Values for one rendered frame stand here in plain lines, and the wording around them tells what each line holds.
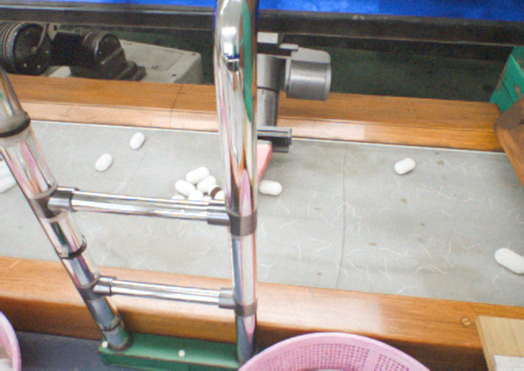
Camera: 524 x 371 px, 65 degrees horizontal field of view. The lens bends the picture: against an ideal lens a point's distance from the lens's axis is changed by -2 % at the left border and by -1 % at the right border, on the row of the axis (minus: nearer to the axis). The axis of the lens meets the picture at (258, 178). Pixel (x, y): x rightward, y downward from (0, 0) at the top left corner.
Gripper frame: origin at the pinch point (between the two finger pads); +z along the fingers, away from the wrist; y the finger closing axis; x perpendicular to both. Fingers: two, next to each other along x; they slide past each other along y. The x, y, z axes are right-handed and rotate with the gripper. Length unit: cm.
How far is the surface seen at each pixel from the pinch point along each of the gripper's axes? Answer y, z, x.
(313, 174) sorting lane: 8.8, -4.0, 6.0
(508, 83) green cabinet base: 42, -23, 14
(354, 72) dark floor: 37, -81, 170
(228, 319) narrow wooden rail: -0.3, 14.6, -13.2
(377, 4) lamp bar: 10.9, -13.4, -28.9
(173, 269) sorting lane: -8.5, 10.7, -6.7
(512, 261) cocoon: 33.5, 6.4, -5.3
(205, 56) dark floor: -50, -88, 176
